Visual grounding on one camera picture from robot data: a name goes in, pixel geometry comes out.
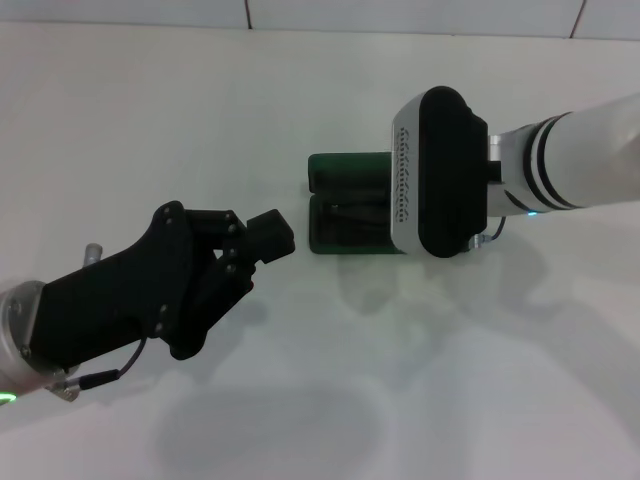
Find black thin-framed glasses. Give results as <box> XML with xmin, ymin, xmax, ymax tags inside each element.
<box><xmin>322</xmin><ymin>197</ymin><xmax>391</xmax><ymax>229</ymax></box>

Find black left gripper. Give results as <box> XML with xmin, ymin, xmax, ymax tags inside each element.
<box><xmin>23</xmin><ymin>200</ymin><xmax>260</xmax><ymax>362</ymax></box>

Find left wrist cable with plug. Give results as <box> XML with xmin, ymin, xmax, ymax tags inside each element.
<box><xmin>44</xmin><ymin>338</ymin><xmax>149</xmax><ymax>401</ymax></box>

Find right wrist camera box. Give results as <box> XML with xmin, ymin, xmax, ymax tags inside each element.
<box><xmin>387</xmin><ymin>85</ymin><xmax>490</xmax><ymax>259</ymax></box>

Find wrist cable with plug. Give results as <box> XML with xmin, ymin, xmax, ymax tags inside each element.
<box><xmin>44</xmin><ymin>338</ymin><xmax>149</xmax><ymax>401</ymax></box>
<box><xmin>469</xmin><ymin>214</ymin><xmax>507</xmax><ymax>250</ymax></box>

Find right wrist cable with plug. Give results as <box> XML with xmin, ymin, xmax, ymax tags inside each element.
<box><xmin>469</xmin><ymin>214</ymin><xmax>507</xmax><ymax>250</ymax></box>

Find green glasses case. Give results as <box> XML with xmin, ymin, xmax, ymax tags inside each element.
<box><xmin>307</xmin><ymin>152</ymin><xmax>401</xmax><ymax>256</ymax></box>

